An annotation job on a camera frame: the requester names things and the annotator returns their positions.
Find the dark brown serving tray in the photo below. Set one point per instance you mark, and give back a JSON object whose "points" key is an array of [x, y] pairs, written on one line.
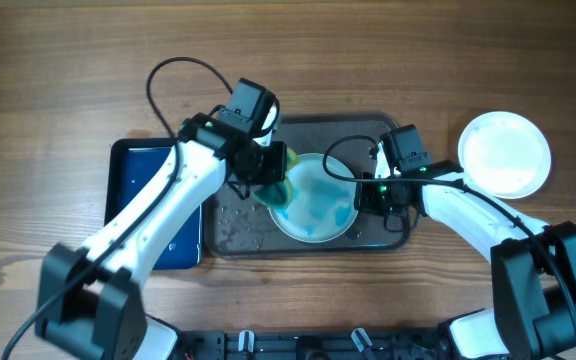
{"points": [[236, 228]]}

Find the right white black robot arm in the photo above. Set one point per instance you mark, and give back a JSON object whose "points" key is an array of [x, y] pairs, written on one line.
{"points": [[533, 264]]}

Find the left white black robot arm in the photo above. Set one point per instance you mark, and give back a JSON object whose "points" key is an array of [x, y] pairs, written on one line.
{"points": [[90, 299]]}

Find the blue water tray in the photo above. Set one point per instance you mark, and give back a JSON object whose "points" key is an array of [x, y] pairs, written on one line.
{"points": [[133, 162]]}

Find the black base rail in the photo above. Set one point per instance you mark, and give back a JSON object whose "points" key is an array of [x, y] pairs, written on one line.
{"points": [[358, 344]]}

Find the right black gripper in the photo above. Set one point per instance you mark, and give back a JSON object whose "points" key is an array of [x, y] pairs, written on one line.
{"points": [[368, 197]]}

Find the green yellow sponge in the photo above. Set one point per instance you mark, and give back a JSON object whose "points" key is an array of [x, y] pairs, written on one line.
{"points": [[278, 195]]}

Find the white plate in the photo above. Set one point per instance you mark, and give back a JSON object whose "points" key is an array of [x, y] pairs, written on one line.
{"points": [[322, 207], [505, 154]]}

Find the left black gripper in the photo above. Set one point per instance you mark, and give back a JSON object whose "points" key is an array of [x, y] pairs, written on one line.
{"points": [[277, 171]]}

